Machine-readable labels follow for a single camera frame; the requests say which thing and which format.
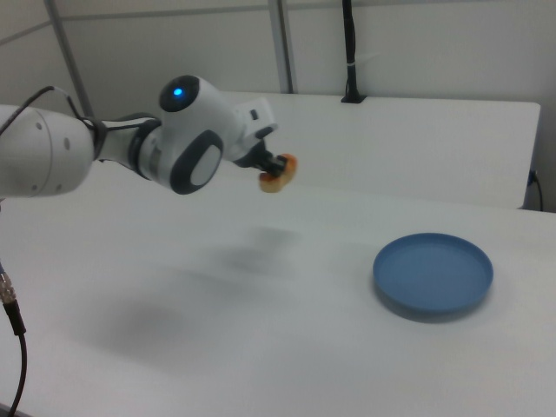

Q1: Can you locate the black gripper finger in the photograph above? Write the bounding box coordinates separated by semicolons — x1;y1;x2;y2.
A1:
264;156;288;178

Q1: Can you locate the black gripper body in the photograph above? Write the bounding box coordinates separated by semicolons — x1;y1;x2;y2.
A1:
249;135;279;174

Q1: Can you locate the orange bread loaf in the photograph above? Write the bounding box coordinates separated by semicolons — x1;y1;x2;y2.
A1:
258;152;300;194

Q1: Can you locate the white rectangular table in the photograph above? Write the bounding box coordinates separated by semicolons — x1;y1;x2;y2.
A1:
216;90;542;211

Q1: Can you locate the black pole with clamp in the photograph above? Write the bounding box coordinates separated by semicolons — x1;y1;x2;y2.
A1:
340;0;367;104

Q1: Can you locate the blue round plate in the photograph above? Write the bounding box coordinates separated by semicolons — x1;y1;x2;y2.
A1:
372;233;494;314

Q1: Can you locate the white cable tie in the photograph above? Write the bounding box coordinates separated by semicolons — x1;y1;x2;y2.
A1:
347;54;378;70

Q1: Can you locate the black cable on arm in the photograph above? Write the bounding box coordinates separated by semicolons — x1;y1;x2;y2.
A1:
0;85;162;147

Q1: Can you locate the black cable by table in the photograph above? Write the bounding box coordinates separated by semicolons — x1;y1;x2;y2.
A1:
527;170;545;212

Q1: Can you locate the black cable with metal connector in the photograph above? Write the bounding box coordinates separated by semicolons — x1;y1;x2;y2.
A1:
0;259;29;414

